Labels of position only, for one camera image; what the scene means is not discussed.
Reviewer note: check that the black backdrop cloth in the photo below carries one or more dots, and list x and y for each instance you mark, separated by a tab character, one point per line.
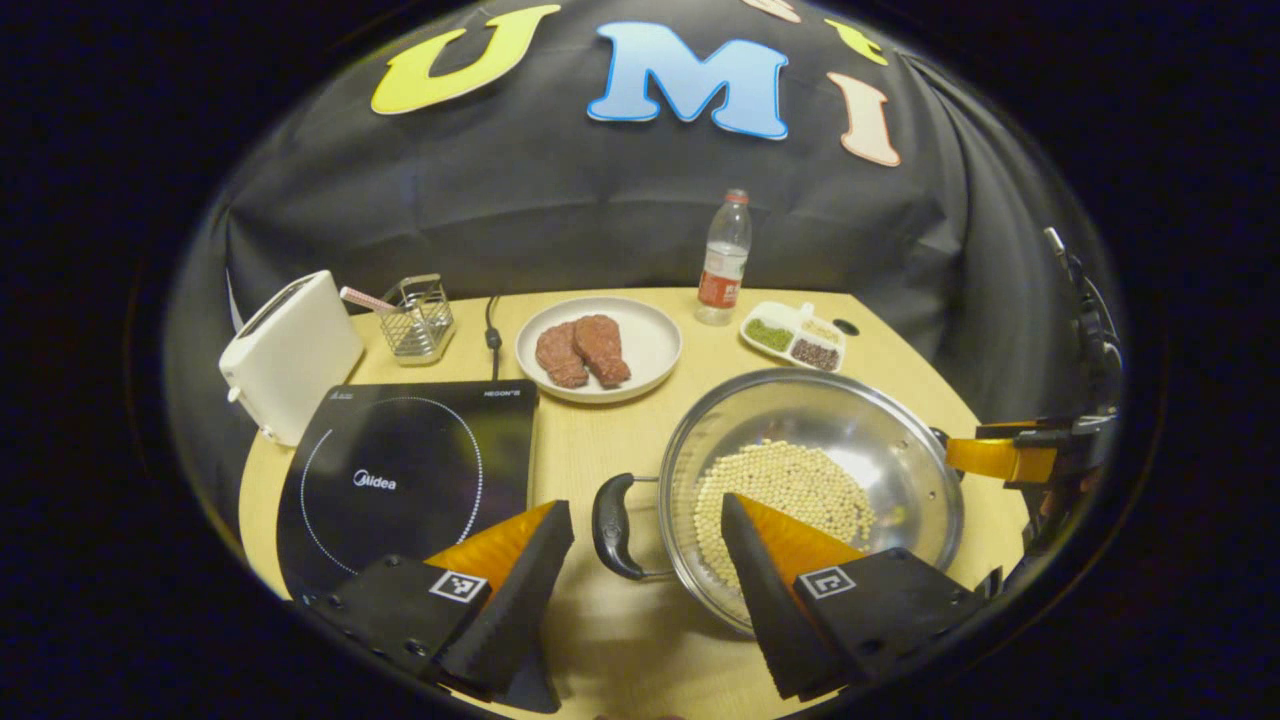
600	200

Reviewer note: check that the black table grommet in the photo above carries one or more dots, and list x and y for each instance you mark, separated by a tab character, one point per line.
846	327

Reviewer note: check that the striped straw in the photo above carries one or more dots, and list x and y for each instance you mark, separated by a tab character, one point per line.
360	298

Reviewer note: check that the pile of red beans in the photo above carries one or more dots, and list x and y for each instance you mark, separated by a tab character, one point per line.
815	354

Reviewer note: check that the clear plastic water bottle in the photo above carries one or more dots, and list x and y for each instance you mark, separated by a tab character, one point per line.
722	270

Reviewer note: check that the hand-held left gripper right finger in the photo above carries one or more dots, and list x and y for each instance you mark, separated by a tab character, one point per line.
765	600

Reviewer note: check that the stainless steel pot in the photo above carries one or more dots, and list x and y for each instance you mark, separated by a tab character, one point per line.
860	420

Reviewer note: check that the white round plate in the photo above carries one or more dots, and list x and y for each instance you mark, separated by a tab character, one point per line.
650	345

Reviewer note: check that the brown meat piece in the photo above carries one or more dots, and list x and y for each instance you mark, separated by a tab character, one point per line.
603	350
558	358

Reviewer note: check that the white toaster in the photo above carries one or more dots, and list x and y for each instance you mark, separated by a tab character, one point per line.
290	355

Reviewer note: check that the pile of pale grains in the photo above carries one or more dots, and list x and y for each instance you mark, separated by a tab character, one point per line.
822	330

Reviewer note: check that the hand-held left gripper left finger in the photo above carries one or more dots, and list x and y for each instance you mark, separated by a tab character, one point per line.
515	600

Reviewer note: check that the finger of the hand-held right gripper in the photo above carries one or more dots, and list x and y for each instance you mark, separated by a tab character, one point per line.
1000	460

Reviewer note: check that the pile of green beans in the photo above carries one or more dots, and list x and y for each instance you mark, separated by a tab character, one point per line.
768	334

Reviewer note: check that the black induction cooktop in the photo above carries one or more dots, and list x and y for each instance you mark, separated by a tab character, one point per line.
400	480

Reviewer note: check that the white divided dish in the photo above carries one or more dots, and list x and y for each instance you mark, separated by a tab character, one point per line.
790	312

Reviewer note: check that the pile of soybeans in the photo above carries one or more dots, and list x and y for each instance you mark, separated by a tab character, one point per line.
790	490

